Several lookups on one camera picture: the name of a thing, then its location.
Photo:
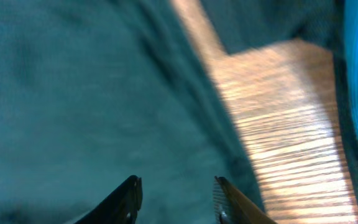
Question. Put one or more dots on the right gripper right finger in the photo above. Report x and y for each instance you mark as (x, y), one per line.
(231, 206)

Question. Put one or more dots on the black shorts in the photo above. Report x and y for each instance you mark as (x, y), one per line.
(93, 91)

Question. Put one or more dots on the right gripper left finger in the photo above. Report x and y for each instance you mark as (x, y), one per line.
(121, 206)

